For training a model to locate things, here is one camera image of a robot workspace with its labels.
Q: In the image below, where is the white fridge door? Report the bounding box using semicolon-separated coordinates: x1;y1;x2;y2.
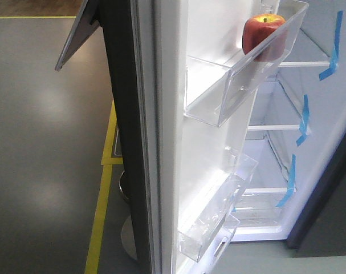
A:
98;0;310;274

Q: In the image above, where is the red yellow apple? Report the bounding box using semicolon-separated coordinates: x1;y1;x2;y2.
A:
242;14;287;62

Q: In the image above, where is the grey fridge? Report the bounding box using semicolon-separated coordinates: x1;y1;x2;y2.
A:
232;1;346;253

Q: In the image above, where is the grey floor sign mat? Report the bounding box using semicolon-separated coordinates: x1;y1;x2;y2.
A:
112;127;123;157

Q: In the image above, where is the upper clear door bin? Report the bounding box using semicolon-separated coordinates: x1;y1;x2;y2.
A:
184;1;308;127

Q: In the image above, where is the clear door bin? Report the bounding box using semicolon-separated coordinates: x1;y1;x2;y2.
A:
178;154;258;262
184;1;308;127

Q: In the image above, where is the lower clear door bin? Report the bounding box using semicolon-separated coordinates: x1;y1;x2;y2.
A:
178;154;258;262

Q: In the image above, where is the matte silver sign stand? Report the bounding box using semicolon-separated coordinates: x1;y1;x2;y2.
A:
55;1;137;269

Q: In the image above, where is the chrome stanchion post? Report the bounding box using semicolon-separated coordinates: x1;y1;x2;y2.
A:
119;171;130;203

